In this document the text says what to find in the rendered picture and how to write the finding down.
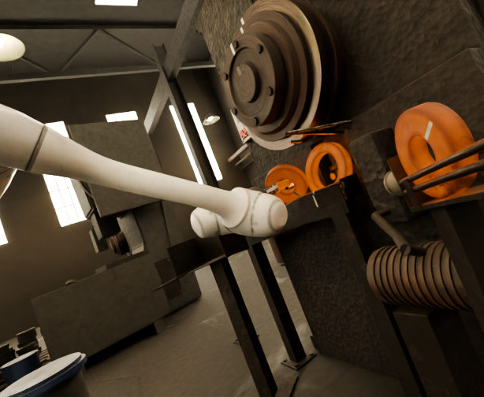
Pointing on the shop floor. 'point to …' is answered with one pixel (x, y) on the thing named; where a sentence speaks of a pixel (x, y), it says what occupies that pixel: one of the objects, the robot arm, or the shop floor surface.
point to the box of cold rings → (102, 309)
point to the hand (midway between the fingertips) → (289, 182)
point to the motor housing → (430, 317)
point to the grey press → (132, 205)
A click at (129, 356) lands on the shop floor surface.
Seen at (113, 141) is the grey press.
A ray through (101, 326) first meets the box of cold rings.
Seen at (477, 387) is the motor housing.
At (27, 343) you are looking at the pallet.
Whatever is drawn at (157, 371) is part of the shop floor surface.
